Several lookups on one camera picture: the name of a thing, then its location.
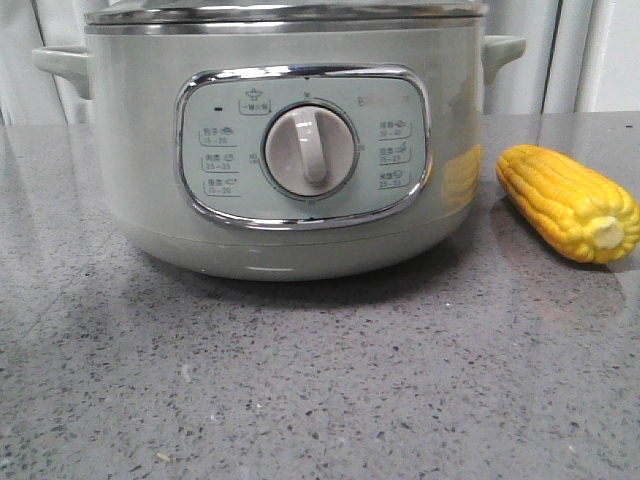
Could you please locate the glass pot lid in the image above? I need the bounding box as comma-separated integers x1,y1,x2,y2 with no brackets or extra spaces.
85,1,489,25

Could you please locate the pale green electric pot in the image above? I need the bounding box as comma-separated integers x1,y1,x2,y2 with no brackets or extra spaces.
32,13,526,281

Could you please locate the yellow corn cob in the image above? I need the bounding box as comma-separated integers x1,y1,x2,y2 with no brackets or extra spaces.
496,144,639,264

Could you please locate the beige pot timer knob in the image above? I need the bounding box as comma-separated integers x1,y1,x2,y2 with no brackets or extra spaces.
264,105,356,197

